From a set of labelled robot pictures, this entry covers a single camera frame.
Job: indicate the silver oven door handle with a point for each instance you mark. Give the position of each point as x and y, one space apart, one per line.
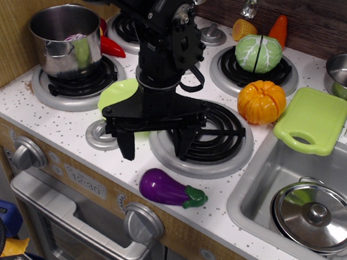
61 210

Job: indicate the yellow toy corn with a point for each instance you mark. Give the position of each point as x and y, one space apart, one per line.
242 28

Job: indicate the red toy chili pepper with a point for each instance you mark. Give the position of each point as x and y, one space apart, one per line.
108 46

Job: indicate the front right black burner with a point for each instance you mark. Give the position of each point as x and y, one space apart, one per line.
219 149

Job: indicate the rear left black burner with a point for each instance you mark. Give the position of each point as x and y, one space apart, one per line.
120 28

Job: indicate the steel sink basin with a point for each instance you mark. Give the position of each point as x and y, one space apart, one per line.
273 167

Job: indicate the right silver stove knob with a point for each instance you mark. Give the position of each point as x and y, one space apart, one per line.
141 224

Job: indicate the black burner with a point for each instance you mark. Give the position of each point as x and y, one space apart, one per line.
227 74
120 28
77 94
219 149

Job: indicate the purple toy eggplant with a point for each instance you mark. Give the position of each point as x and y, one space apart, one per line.
158 186

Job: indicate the orange toy pumpkin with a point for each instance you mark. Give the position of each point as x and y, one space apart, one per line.
261 102

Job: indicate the silver stove knob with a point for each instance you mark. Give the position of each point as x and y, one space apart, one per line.
28 154
141 224

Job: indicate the light green plastic plate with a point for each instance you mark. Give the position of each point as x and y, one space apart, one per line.
118 94

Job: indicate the steel pot on burner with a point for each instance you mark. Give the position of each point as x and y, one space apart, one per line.
67 39

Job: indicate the left silver stove knob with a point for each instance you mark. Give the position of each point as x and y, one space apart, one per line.
28 154

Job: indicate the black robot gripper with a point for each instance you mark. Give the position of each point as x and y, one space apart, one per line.
162 61

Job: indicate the green toy cabbage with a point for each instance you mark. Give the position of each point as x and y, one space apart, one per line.
258 54

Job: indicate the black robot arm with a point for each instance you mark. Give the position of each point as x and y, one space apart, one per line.
159 15

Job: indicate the silver rear centre knob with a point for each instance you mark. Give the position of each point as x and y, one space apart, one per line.
213 36

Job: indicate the light green cutting board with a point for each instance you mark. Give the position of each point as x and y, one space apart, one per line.
312 122

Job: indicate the front left black burner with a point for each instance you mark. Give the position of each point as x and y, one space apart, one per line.
77 94

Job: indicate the steel pot with lid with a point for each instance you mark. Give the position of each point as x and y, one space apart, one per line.
312 215

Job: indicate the rear right black burner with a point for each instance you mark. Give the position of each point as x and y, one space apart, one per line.
227 74

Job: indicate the oven clock display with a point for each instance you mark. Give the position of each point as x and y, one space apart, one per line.
86 182

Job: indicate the orange toy carrot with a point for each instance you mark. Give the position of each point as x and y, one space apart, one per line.
279 30

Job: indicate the hanging silver spoon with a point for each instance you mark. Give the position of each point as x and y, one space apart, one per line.
249 8

